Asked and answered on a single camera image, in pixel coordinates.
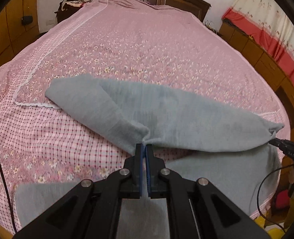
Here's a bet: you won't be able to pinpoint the grey fleece pants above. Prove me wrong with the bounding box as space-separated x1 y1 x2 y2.
15 74 284 238

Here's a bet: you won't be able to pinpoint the wooden drawer cabinet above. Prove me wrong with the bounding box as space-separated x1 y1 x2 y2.
219 20 294 130

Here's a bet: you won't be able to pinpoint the yellow floor mat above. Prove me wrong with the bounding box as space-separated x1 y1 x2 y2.
254 216 285 239

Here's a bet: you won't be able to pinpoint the pink floral bedspread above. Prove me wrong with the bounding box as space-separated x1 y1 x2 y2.
0 0 290 232

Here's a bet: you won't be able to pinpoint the cream and red curtain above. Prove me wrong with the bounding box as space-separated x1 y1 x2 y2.
223 0 294 86

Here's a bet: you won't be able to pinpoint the wooden wardrobe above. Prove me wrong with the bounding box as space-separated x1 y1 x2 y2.
0 0 40 66

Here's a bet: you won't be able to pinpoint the black cable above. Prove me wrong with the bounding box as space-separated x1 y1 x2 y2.
0 121 18 234

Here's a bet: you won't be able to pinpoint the black wardrobe handle device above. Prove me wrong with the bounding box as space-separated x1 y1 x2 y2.
21 15 34 26

